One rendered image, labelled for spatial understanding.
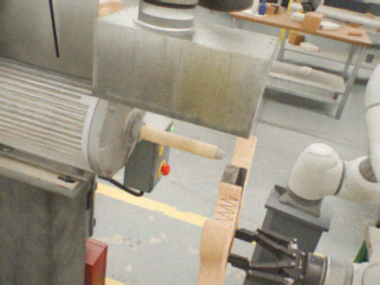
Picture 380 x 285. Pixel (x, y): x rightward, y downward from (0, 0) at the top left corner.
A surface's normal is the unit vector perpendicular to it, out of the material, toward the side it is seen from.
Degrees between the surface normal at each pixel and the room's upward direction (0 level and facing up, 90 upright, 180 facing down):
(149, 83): 90
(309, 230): 90
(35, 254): 90
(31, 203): 90
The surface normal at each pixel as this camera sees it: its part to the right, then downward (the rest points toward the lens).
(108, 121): 0.75, 0.21
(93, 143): -0.26, 0.31
